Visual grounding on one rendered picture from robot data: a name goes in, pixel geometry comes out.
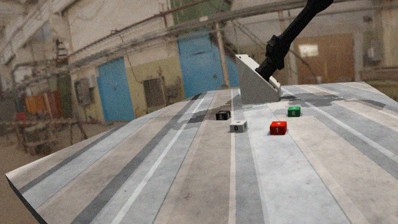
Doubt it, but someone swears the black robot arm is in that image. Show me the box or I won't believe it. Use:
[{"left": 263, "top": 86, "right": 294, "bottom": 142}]
[{"left": 255, "top": 0, "right": 334, "bottom": 81}]

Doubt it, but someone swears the red block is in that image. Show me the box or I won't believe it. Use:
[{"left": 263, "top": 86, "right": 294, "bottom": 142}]
[{"left": 270, "top": 121, "right": 287, "bottom": 135}]

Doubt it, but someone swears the green block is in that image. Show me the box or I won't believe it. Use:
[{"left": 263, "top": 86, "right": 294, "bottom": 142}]
[{"left": 288, "top": 107, "right": 301, "bottom": 117}]

